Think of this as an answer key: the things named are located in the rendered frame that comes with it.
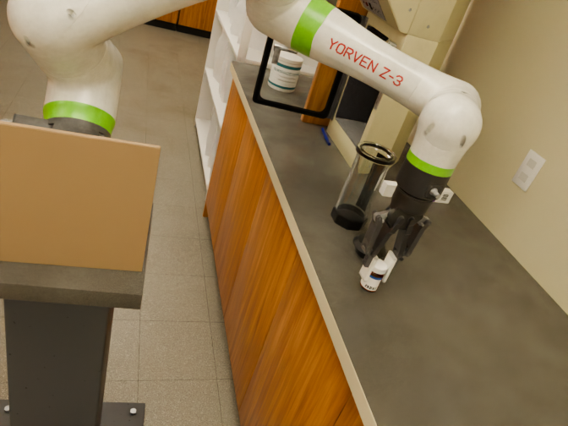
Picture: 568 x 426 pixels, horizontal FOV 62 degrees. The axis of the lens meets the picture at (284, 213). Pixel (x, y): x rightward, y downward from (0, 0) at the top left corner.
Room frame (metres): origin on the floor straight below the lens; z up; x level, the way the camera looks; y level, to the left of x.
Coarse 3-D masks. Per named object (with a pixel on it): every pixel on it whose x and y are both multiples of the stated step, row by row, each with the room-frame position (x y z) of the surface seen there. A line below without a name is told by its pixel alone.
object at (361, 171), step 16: (368, 144) 1.20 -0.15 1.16; (368, 160) 1.12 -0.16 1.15; (384, 160) 1.12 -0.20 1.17; (352, 176) 1.14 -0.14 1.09; (368, 176) 1.13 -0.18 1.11; (384, 176) 1.15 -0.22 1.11; (352, 192) 1.13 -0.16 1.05; (368, 192) 1.13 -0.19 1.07; (336, 208) 1.15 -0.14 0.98; (352, 208) 1.13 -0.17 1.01; (368, 208) 1.14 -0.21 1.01
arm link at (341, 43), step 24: (336, 24) 1.00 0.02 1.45; (312, 48) 1.00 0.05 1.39; (336, 48) 0.99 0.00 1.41; (360, 48) 0.99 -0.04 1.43; (384, 48) 1.00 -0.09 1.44; (360, 72) 0.99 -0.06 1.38; (384, 72) 0.97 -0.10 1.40; (408, 72) 0.97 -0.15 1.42; (432, 72) 0.98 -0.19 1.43; (408, 96) 0.96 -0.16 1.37; (432, 96) 0.94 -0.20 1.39
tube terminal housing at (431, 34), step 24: (432, 0) 1.52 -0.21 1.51; (456, 0) 1.55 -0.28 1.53; (384, 24) 1.66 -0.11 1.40; (432, 24) 1.53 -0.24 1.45; (456, 24) 1.68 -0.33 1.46; (408, 48) 1.52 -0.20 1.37; (432, 48) 1.55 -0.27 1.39; (384, 96) 1.51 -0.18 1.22; (384, 120) 1.52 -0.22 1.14; (408, 120) 1.61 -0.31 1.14; (336, 144) 1.68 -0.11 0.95; (384, 144) 1.54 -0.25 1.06
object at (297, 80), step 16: (272, 48) 1.71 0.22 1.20; (288, 48) 1.73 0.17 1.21; (272, 64) 1.72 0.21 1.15; (288, 64) 1.73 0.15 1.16; (304, 64) 1.75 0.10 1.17; (320, 64) 1.76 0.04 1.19; (256, 80) 1.71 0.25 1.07; (272, 80) 1.72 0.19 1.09; (288, 80) 1.74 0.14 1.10; (304, 80) 1.75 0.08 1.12; (320, 80) 1.77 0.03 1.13; (272, 96) 1.73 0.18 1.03; (288, 96) 1.74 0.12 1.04; (304, 96) 1.76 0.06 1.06; (320, 96) 1.77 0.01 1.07
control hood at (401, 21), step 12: (360, 0) 1.77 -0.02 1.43; (384, 0) 1.51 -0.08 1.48; (396, 0) 1.48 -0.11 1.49; (408, 0) 1.50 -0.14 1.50; (420, 0) 1.51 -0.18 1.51; (372, 12) 1.70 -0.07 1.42; (384, 12) 1.57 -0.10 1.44; (396, 12) 1.49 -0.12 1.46; (408, 12) 1.50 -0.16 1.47; (396, 24) 1.50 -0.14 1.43; (408, 24) 1.51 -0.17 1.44
